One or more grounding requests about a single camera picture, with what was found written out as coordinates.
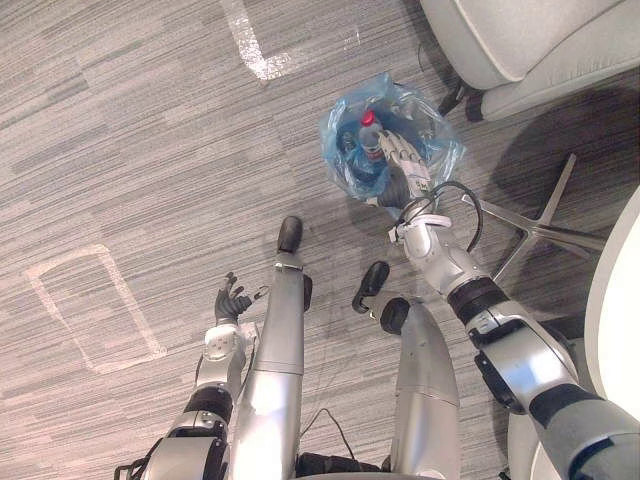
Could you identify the silver robot leg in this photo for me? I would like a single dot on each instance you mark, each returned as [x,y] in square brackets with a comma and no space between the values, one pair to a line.
[280,350]
[425,370]

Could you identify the light grey sofa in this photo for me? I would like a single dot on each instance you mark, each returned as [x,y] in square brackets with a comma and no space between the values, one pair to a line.
[540,45]

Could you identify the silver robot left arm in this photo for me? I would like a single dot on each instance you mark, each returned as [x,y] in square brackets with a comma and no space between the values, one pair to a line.
[215,360]

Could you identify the white round table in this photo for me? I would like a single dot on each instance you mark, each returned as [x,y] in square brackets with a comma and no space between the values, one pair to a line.
[617,310]

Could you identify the chrome chair base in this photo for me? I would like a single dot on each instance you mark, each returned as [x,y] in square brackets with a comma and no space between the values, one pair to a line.
[540,227]

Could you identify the silver robot left leg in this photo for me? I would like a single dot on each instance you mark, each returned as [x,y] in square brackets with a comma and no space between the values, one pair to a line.
[280,350]

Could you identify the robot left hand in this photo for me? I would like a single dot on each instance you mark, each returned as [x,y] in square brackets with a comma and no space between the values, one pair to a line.
[227,304]

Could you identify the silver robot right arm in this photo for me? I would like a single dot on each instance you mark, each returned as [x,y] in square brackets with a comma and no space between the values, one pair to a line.
[505,325]

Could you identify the red-capped plastic bottle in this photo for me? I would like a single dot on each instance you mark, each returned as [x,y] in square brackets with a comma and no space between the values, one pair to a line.
[369,137]

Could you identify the blue plastic trash bag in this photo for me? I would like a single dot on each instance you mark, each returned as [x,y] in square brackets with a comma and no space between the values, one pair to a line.
[345,150]

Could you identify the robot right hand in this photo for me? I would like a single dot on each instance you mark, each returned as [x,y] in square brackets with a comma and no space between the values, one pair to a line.
[400,160]

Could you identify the silver robot right leg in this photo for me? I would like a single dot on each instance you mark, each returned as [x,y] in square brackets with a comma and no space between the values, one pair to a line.
[425,370]

